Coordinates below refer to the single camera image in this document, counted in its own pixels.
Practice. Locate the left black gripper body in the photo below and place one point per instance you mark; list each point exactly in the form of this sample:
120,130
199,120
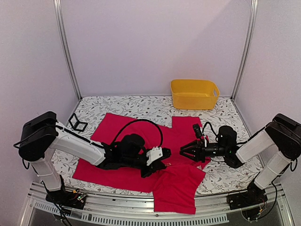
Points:
152,169

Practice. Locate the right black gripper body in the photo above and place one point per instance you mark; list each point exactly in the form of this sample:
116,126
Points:
201,150

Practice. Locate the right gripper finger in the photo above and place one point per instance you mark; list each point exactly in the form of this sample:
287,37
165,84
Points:
191,156
190,146

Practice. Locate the red t-shirt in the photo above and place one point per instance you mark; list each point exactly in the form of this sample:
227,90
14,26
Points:
173,188

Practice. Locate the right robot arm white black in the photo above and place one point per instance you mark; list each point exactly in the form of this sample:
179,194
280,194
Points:
282,132

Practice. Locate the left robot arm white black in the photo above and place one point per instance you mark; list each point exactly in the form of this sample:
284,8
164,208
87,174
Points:
46,132

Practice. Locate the black open brooch box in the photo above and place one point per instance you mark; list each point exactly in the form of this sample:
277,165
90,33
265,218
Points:
76,124

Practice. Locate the floral patterned table mat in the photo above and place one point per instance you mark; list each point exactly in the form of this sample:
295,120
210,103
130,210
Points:
152,147

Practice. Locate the yellow plastic basket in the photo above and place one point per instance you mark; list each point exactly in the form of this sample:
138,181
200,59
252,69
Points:
191,94

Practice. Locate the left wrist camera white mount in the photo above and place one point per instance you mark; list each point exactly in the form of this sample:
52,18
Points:
157,153

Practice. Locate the aluminium front rail frame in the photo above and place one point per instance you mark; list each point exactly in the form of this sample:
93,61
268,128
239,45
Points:
103,209

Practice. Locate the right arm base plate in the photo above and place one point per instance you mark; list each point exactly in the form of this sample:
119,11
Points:
250,197

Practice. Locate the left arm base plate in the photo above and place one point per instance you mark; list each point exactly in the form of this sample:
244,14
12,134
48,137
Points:
65,198

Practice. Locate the right aluminium frame post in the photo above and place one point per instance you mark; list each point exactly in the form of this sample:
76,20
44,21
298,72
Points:
246,48

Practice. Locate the aluminium frame post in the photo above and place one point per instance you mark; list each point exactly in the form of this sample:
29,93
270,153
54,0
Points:
65,47
246,48

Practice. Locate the left aluminium frame post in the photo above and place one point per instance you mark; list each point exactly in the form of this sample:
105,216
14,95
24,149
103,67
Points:
65,47

